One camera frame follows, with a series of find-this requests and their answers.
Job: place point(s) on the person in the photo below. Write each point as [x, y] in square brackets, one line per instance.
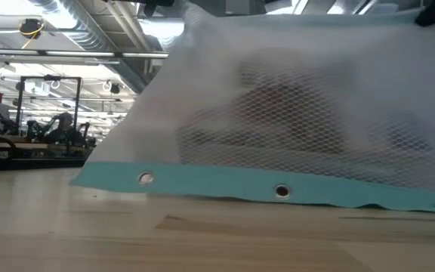
[64, 130]

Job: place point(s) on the silver ventilation duct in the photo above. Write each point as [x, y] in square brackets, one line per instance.
[89, 26]

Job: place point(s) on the long fluorescent light fixture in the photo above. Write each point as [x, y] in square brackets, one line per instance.
[70, 53]

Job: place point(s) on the workbench with robot arms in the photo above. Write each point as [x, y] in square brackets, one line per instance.
[13, 145]

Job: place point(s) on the white mesh pouch teal trim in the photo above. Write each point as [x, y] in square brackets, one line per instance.
[240, 181]

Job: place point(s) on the black frame rig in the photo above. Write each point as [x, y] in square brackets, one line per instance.
[51, 78]

